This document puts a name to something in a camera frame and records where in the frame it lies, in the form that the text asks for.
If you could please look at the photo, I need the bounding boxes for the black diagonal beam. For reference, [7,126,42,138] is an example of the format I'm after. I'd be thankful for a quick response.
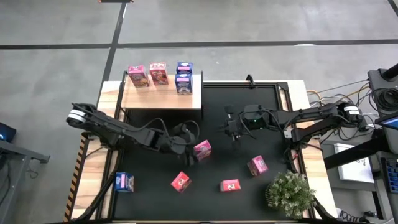
[323,135,391,170]

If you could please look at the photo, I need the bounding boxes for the white panel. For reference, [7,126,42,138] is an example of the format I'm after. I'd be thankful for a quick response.
[333,142,376,184]

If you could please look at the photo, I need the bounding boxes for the grey side desk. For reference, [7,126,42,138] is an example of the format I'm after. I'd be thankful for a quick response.
[0,139,51,215]

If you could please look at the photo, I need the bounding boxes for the red Froot Loops cereal box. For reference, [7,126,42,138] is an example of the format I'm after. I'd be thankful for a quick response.
[219,179,242,192]
[170,171,193,194]
[149,62,170,86]

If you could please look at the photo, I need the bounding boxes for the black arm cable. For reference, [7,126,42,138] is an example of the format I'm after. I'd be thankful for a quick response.
[239,108,295,142]
[123,117,200,147]

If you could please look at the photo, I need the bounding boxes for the magenta Raisin Bran cereal box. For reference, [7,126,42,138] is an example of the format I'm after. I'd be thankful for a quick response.
[127,65,150,88]
[246,155,269,177]
[193,139,213,162]

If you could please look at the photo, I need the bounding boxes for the yellow black hazard tape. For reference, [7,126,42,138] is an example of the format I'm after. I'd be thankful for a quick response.
[63,134,88,222]

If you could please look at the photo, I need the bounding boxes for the black table mat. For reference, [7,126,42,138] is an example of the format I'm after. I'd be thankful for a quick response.
[112,83,295,221]

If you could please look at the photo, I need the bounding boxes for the monitor with blue screen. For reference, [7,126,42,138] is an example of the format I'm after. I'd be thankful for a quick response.
[374,113,398,131]

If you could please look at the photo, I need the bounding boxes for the black keyboard coloured keys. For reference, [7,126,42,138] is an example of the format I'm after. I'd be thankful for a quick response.
[381,156,398,194]

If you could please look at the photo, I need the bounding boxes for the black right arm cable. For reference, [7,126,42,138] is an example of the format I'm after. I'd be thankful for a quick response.
[239,108,295,142]

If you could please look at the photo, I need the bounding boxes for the black equipment stand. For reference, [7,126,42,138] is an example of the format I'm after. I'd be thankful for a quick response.
[367,63,398,118]

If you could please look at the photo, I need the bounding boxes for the yellow cable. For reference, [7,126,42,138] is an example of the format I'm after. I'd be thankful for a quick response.
[306,88,371,105]

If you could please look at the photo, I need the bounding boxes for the coiled black cable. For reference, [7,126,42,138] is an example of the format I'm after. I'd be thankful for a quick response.
[371,88,398,110]

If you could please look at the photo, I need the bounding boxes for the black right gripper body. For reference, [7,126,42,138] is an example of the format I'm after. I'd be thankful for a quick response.
[224,104,273,150]

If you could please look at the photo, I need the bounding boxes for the potted white flower plant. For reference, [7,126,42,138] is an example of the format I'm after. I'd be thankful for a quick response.
[264,169,317,219]

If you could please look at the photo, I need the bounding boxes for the spiral cable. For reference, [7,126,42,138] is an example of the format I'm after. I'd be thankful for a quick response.
[337,208,363,223]

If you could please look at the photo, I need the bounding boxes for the black metal table frame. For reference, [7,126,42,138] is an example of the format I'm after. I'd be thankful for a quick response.
[74,81,338,223]

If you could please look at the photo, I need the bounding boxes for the wooden shelf with black frame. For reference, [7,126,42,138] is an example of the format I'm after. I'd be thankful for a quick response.
[116,70,205,121]

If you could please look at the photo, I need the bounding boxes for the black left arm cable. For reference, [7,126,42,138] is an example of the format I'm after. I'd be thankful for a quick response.
[123,117,200,147]

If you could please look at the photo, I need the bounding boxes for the black computer with blue lights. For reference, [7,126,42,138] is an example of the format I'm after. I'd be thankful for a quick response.
[0,121,17,143]

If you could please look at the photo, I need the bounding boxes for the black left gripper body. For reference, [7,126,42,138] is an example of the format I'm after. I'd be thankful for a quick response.
[167,121,201,156]

